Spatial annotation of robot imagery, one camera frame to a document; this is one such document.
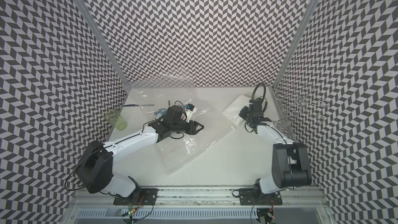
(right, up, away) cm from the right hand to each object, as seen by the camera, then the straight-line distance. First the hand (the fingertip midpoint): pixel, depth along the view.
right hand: (242, 113), depth 92 cm
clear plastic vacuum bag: (-39, -21, -5) cm, 45 cm away
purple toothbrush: (-64, +5, +5) cm, 65 cm away
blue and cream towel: (-51, 0, +6) cm, 52 cm away
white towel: (-5, +1, +6) cm, 8 cm away
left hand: (-25, -7, -11) cm, 28 cm away
